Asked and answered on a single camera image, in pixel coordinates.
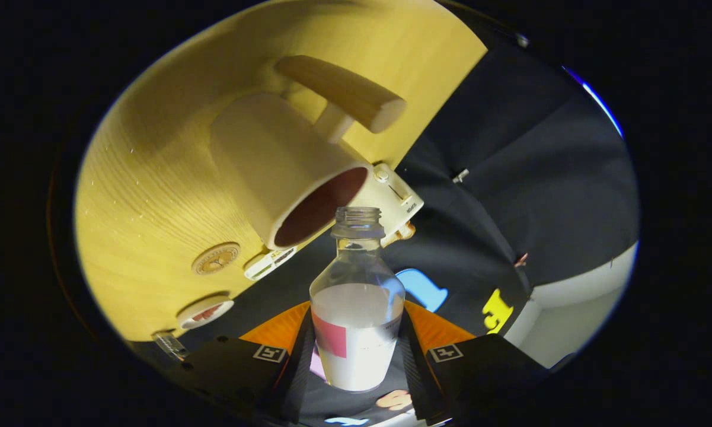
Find wooden table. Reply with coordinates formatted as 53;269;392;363
74;0;488;342

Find clear juice bottle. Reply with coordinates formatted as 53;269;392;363
309;206;406;393

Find cream toaster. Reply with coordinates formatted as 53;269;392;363
347;163;424;248

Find white divided dish with grains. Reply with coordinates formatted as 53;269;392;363
243;246;297;281

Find round wooden coaster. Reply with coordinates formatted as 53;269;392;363
191;242;241;276

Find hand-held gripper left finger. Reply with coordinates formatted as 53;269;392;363
166;301;316;425

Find toast slice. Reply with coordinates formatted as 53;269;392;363
382;222;416;248

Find white round plate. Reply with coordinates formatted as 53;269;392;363
176;295;235;330

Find cream cup with wooden handle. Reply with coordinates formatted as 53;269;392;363
209;55;407;251

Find metal wire utensil holder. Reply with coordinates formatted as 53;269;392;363
152;331;189;361

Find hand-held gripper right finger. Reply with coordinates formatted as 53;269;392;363
398;299;552;425

